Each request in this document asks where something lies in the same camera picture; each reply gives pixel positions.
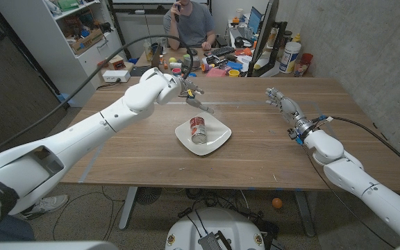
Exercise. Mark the black computer monitor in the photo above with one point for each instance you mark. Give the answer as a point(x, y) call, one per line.
point(264, 34)

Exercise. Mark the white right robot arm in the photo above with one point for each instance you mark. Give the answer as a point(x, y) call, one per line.
point(359, 180)

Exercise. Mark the white canister with blue label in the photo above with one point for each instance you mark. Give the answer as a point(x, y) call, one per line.
point(289, 57)

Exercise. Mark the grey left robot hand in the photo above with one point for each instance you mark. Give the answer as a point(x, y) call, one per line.
point(187, 87)

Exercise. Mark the yellow green ball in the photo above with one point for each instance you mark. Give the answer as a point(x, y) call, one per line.
point(172, 60)

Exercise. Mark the standing person in dark trousers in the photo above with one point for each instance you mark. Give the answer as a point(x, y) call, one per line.
point(47, 205)

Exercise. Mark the clear drink bottle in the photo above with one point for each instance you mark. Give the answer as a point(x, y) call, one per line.
point(148, 50)

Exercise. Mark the black laptop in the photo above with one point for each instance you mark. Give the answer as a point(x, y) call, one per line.
point(141, 71)

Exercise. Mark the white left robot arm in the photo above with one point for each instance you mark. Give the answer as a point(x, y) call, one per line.
point(82, 135)

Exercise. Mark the brown cardboard box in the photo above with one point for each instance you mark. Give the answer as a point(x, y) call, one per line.
point(87, 41)

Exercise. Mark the black headphones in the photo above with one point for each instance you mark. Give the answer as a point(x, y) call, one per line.
point(242, 42)

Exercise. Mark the grey metal table leg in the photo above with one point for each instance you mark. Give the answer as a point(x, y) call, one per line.
point(304, 215)
point(127, 208)

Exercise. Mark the white power box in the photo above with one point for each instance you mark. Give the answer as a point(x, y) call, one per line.
point(116, 75)

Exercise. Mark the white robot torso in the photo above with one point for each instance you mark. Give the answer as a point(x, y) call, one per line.
point(47, 246)

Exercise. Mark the small wooden red box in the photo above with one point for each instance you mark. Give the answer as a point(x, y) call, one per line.
point(116, 63)

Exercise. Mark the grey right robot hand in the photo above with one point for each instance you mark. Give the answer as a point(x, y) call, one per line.
point(288, 106)

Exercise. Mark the grey tape roll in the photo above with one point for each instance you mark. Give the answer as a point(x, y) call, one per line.
point(194, 62)

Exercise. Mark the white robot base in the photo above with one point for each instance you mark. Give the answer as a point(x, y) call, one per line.
point(217, 225)

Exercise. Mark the yellow small cup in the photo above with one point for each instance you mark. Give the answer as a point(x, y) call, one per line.
point(234, 73)

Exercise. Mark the red and white soup can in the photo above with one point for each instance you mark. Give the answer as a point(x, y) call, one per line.
point(198, 132)

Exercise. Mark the pink flat box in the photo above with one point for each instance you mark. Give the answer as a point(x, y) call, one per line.
point(216, 73)

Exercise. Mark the white shelf cabinet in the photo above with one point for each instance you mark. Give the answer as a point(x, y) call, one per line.
point(43, 38)

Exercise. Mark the yellow squeeze bottle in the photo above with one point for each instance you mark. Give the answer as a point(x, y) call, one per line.
point(296, 38)

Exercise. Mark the orange ball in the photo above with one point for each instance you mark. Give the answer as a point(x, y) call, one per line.
point(277, 203)

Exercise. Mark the round black floor fan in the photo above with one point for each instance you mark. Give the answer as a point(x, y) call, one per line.
point(148, 195)

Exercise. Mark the black computer mouse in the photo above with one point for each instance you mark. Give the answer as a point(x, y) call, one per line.
point(193, 52)

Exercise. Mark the black keyboard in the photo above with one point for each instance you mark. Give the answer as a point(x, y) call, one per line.
point(222, 51)

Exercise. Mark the seated person in grey shirt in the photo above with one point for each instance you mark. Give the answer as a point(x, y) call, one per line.
point(194, 24)

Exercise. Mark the white square paper plate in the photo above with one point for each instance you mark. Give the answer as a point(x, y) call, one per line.
point(217, 133)

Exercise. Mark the blue laptop screen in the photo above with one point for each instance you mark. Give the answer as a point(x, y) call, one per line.
point(255, 19)

